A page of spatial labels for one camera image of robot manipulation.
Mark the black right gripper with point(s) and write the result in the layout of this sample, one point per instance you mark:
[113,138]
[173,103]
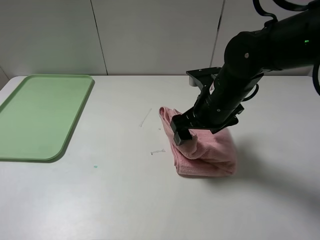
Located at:
[216,108]

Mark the pink terry towel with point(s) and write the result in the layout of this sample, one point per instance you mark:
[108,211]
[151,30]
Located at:
[205,155]

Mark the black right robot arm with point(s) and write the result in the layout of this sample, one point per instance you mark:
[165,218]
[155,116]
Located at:
[280,45]

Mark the green plastic tray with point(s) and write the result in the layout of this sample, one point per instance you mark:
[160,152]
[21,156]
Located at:
[38,118]

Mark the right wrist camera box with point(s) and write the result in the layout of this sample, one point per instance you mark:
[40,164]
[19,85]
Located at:
[202,77]

